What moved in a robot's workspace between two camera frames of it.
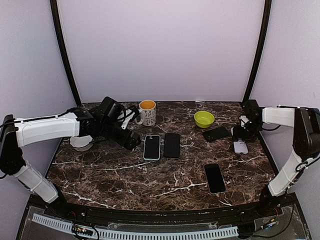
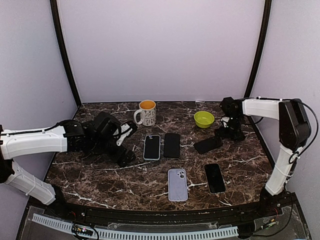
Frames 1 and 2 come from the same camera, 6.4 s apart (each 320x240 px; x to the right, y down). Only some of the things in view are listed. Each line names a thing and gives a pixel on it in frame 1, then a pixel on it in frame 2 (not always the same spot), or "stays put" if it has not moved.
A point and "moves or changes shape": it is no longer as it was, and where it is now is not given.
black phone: (171, 145) stays put
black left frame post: (58, 29) stays put
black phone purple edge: (171, 146) stays put
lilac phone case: (240, 147) → (177, 185)
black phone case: (213, 134) moves or changes shape
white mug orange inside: (147, 109) stays put
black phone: (214, 178) stays put
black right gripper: (238, 134) → (239, 136)
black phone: (214, 178) stays put
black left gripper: (123, 142) → (116, 157)
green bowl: (203, 119) stays put
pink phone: (151, 147) stays put
